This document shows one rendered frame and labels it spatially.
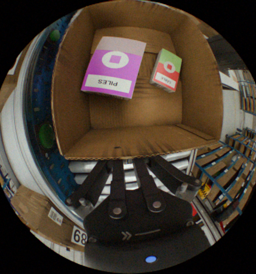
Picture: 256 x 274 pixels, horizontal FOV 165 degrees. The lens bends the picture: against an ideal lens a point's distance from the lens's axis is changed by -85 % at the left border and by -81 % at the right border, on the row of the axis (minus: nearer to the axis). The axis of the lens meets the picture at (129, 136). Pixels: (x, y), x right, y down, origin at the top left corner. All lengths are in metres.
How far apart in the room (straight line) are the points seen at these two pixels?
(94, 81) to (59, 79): 0.09
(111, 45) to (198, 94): 0.24
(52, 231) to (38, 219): 0.07
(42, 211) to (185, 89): 0.60
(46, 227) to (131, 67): 0.51
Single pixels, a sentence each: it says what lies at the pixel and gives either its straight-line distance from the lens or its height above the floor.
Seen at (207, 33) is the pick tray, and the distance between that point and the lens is 0.82.
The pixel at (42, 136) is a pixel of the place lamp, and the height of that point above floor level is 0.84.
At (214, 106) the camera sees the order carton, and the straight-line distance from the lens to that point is 0.24.
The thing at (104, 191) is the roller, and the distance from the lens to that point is 0.44.
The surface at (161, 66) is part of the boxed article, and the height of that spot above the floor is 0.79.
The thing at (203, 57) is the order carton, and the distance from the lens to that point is 0.28.
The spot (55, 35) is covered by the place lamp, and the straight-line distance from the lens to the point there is 0.45.
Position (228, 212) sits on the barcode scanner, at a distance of 0.44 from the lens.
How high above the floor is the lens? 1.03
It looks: 72 degrees down
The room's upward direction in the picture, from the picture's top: 162 degrees clockwise
